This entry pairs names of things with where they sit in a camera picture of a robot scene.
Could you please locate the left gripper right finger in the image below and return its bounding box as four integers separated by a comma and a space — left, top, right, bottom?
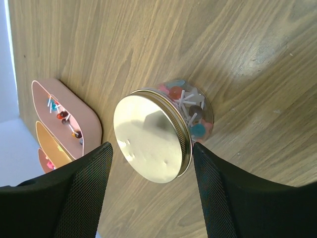
193, 143, 317, 238

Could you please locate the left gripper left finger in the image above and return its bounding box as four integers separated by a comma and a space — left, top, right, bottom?
0, 142, 113, 238

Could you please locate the orange tray of star candies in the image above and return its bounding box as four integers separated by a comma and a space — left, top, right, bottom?
35, 121, 72, 169

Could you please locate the pink tray of lollipops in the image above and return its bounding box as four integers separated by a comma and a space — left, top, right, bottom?
31, 78, 102, 160

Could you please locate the clear plastic cup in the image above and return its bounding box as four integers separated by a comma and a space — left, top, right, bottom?
157, 79, 213, 144

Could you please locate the white round lid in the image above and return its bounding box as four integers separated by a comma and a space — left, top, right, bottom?
113, 89, 193, 184

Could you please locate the pink tray of wrapped candies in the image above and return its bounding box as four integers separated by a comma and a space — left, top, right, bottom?
38, 148, 56, 174

